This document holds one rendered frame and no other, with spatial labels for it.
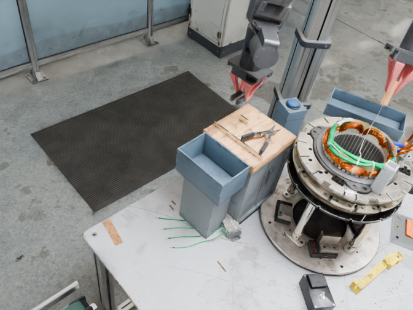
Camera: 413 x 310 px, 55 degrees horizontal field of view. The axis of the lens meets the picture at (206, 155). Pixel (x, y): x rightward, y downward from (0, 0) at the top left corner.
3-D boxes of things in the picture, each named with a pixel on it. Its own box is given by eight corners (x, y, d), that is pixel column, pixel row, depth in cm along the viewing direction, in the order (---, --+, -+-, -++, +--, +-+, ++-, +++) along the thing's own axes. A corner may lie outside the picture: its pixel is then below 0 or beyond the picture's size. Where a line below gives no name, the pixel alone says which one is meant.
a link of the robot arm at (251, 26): (270, 17, 94) (246, 15, 93) (276, 32, 89) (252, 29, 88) (263, 43, 99) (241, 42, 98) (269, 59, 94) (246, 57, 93)
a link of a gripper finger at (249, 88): (245, 109, 103) (252, 79, 96) (225, 95, 106) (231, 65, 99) (261, 99, 107) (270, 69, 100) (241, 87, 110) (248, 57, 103)
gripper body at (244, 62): (256, 85, 97) (263, 58, 91) (225, 66, 101) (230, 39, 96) (272, 77, 100) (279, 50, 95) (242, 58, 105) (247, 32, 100)
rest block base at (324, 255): (306, 242, 122) (308, 239, 120) (332, 244, 122) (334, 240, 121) (310, 257, 118) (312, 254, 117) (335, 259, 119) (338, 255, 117)
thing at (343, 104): (370, 171, 150) (407, 114, 130) (366, 190, 143) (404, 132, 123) (308, 146, 156) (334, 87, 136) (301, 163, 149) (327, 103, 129)
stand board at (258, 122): (252, 174, 106) (254, 168, 104) (201, 135, 114) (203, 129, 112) (295, 142, 117) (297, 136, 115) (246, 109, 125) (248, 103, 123)
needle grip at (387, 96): (388, 106, 93) (400, 82, 91) (380, 104, 93) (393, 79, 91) (386, 104, 95) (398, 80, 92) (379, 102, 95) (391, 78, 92)
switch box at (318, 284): (309, 315, 108) (316, 307, 104) (298, 282, 114) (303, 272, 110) (330, 313, 109) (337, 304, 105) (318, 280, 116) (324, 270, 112)
